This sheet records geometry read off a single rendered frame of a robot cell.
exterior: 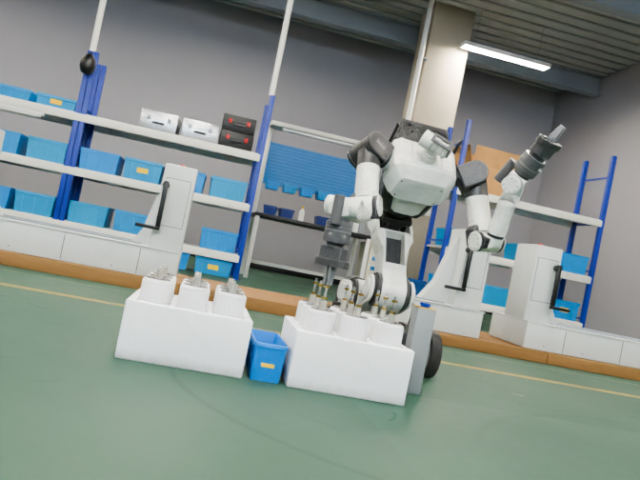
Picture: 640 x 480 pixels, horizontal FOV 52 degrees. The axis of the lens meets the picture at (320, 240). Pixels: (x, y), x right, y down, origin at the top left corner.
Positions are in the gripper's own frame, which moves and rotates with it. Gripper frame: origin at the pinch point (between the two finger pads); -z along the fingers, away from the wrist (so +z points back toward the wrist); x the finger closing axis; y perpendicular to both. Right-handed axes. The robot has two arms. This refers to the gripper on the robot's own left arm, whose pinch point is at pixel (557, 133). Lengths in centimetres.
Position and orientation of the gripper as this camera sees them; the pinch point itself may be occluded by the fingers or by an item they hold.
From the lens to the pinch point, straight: 250.3
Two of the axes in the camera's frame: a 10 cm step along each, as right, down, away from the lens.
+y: -4.7, -7.0, 5.4
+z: -5.2, 7.1, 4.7
